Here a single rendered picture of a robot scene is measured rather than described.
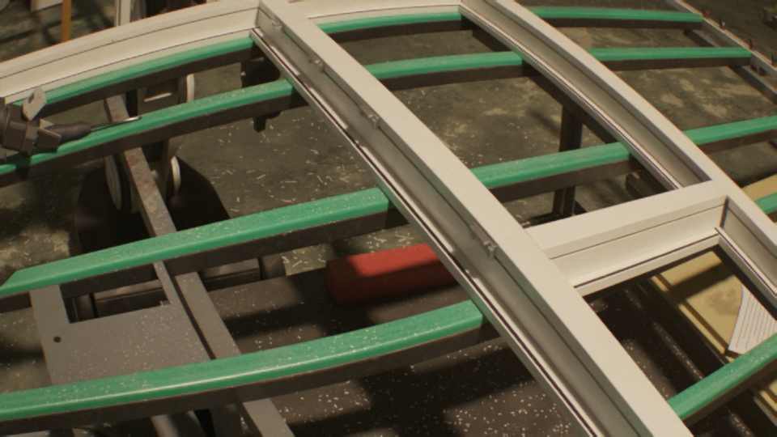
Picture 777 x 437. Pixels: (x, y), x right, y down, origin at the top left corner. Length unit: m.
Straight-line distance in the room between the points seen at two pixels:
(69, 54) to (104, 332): 0.73
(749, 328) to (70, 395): 1.12
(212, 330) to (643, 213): 0.54
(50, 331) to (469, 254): 0.52
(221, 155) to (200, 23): 1.42
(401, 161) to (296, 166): 1.78
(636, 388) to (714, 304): 0.69
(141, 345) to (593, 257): 0.53
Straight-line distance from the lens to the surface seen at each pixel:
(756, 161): 3.74
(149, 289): 2.29
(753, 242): 1.30
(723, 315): 1.60
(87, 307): 2.28
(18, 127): 1.42
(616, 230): 1.17
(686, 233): 1.29
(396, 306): 1.57
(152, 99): 2.10
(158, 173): 2.39
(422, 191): 1.25
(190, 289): 1.20
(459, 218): 1.18
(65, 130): 1.47
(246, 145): 3.18
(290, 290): 1.59
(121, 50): 1.73
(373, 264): 1.59
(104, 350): 1.08
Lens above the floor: 1.55
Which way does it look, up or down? 33 degrees down
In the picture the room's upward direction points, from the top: 3 degrees clockwise
